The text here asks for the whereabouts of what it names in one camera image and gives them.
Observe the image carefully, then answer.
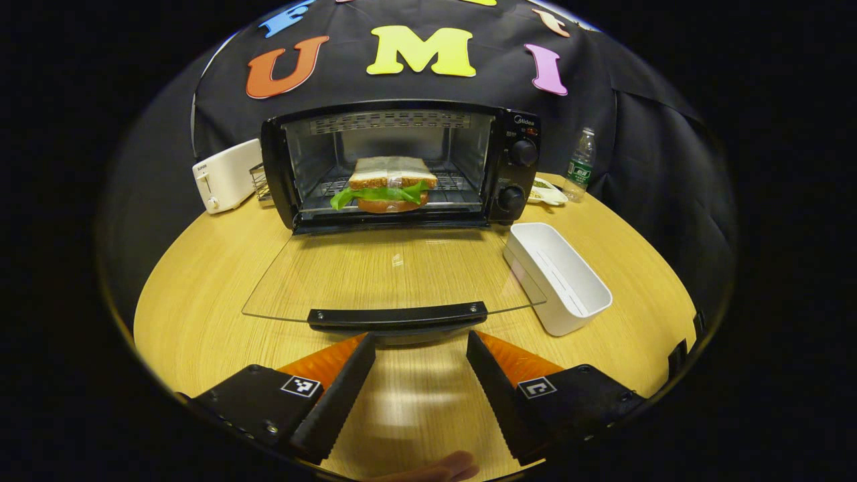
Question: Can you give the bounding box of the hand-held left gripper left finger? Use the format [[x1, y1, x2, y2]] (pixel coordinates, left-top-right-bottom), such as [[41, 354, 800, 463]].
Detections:
[[175, 333, 378, 465]]

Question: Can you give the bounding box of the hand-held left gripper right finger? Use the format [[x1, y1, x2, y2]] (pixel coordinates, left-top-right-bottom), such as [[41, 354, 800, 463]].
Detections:
[[465, 329, 649, 467]]

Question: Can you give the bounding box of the black electric oven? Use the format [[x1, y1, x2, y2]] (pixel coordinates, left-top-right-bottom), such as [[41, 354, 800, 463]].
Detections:
[[242, 99, 546, 346]]

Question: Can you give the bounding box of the lettuce sandwich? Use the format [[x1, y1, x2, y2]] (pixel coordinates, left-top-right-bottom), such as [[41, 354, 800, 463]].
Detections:
[[330, 156, 439, 214]]

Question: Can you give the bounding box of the white rectangular container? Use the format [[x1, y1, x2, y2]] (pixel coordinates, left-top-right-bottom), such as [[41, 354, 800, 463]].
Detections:
[[502, 222, 613, 337]]

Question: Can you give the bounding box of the white divided plate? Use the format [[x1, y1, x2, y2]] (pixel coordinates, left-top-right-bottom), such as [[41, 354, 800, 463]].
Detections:
[[528, 175, 568, 206]]

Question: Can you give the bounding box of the clear plastic water bottle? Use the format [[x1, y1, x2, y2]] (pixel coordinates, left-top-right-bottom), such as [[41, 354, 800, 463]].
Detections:
[[564, 127, 597, 203]]

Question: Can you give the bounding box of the white toaster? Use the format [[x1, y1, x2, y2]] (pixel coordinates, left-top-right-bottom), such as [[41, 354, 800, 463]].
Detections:
[[192, 139, 263, 215]]

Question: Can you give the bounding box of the black backdrop cloth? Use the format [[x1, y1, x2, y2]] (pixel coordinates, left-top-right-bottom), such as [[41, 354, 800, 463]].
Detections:
[[100, 0, 737, 315]]

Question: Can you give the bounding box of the small wire basket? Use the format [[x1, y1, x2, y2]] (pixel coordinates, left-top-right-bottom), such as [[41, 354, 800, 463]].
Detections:
[[250, 163, 272, 202]]

